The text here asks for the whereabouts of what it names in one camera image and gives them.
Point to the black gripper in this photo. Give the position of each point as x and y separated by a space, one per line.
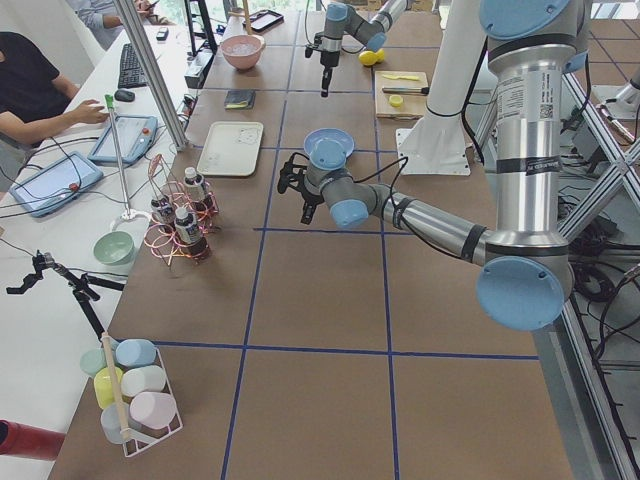
311 193
327 58

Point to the blue round plate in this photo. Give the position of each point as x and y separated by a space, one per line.
342 137

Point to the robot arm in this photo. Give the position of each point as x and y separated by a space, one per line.
341 19
529 46

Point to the large yellow lemon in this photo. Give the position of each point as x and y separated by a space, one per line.
368 58

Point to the half lemon slice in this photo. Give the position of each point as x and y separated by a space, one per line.
395 100

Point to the yellow plastic knife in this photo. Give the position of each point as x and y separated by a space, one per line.
401 77

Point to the pink bowl of ice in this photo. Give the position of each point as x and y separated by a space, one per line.
243 51

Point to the wooden cutting board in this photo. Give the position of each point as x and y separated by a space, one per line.
414 106

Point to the grey folded cloth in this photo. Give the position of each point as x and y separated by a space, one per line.
239 99

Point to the cream bear tray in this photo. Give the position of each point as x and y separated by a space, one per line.
231 149

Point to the tea bottle front right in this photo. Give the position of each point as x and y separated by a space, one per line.
197 190

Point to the tea bottle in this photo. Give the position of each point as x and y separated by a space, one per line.
197 190
190 235
164 213

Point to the tea bottle front left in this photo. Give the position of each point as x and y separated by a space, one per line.
190 235

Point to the tea bottle back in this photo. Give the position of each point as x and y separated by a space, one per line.
164 213

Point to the teach pendant far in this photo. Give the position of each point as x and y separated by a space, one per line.
135 135

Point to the teach pendant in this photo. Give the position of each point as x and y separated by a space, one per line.
56 185
135 135

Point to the black keyboard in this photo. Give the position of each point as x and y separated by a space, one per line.
131 72

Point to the green bowl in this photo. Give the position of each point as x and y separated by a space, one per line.
114 248

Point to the computer mouse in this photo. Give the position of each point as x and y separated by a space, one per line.
124 95

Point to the teach pendant near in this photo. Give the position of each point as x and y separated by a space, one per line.
56 185

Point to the person in black shirt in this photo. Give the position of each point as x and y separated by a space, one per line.
35 95

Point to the red bottle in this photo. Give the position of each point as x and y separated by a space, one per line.
26 441

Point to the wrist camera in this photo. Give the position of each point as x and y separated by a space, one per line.
314 46
291 176

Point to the steel knife handle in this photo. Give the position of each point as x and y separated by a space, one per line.
422 91

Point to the copper wire bottle rack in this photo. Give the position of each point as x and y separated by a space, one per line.
162 245

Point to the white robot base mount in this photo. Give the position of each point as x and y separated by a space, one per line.
436 144

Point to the aluminium frame post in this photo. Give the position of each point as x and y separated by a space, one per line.
139 40

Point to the white wire cup rack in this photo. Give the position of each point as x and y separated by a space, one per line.
138 409

